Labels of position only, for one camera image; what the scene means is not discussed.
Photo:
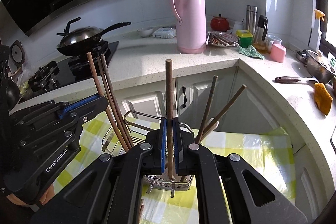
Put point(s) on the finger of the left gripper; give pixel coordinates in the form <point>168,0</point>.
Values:
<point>89,108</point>
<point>69,112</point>

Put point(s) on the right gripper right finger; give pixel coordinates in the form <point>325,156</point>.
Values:
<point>176,147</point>

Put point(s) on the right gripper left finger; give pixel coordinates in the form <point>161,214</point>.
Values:
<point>162,142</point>

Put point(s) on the white ceramic spoon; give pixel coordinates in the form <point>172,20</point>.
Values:
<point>210,127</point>

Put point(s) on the person's left hand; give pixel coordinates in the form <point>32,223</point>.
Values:
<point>48,195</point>

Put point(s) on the person in dark clothes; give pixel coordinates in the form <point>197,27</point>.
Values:
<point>5,117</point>

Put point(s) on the black gas stove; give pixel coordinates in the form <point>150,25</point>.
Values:
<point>72,70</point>

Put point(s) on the black rice cooker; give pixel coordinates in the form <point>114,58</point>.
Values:
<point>12,92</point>

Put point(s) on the black wok with lid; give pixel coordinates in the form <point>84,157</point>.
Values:
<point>83,40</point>

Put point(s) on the white packaged bag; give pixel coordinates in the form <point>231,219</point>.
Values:
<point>165,33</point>

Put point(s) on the small white bowl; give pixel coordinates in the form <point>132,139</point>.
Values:
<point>145,32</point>

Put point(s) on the yellow white checkered tablecloth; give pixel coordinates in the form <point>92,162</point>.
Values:
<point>228,190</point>

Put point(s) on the plate with food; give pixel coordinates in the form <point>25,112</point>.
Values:
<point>221,39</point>

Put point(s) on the green dish cloth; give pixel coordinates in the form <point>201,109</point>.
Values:
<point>251,51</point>

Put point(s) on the red ceramic pot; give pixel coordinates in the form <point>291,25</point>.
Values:
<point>219,23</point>

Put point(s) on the green yellow lidded container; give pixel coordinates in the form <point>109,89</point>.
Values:
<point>245,38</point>

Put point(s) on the black top oil bottle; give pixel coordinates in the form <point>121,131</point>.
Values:
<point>261,34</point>

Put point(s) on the pink thermos flask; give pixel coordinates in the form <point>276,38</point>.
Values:
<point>190,26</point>

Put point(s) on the pink plastic cup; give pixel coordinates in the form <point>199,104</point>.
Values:
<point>278,53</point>

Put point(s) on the steel vacuum bottle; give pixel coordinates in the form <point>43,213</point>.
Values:
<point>251,18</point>

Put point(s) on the orange sponge cloth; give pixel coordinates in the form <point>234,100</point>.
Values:
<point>322,98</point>

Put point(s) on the steel mixing bowl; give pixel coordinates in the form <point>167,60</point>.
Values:
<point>314,66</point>

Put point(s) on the spray bottle yellow nozzle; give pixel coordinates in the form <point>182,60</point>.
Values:
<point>316,33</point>

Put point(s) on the steel wire utensil basket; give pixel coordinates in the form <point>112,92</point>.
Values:
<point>144,132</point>

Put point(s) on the knife with dark handle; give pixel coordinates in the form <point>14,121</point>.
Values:
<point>292,80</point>

